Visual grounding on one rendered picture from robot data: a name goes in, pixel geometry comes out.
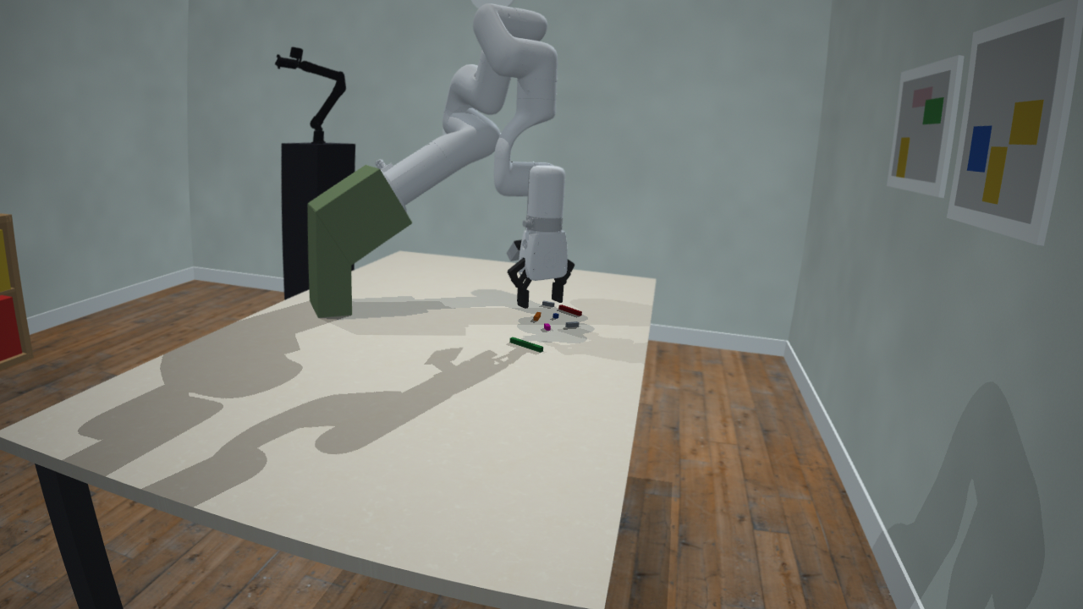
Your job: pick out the green rod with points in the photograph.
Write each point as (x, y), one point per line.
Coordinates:
(525, 344)

